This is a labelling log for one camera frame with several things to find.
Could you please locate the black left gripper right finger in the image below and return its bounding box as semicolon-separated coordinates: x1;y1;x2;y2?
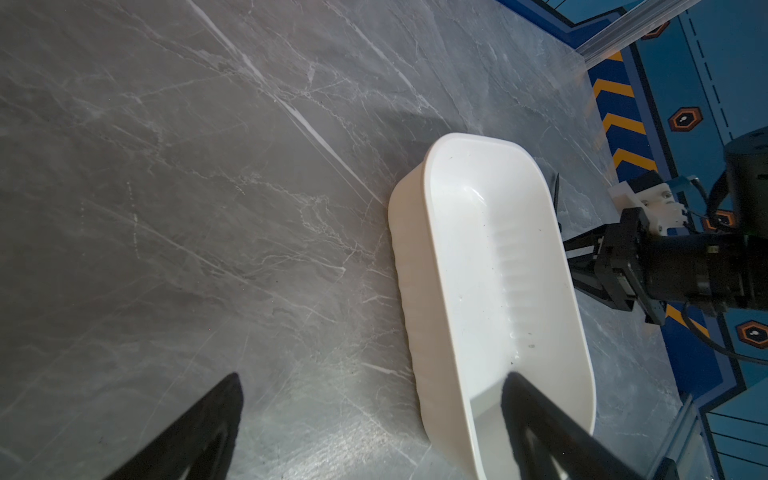
501;372;640;479

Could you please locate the black cable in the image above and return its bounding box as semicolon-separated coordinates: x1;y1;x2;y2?
680;299;768;367

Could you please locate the aluminium table edge rail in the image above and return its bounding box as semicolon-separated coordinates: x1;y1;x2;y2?
576;0;700;69

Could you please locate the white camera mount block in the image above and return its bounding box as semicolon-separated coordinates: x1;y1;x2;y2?
608;170;687;236

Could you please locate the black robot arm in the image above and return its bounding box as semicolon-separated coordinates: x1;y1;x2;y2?
389;129;767;479

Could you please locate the black yellow screwdriver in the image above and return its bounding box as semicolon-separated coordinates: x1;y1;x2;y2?
552;172;562;233

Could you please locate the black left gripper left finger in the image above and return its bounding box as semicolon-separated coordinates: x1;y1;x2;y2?
107;372;244;480

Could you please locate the white plastic bin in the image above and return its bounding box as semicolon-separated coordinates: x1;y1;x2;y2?
388;133;596;479

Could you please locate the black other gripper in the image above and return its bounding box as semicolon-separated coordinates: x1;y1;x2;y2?
563;207;666;326

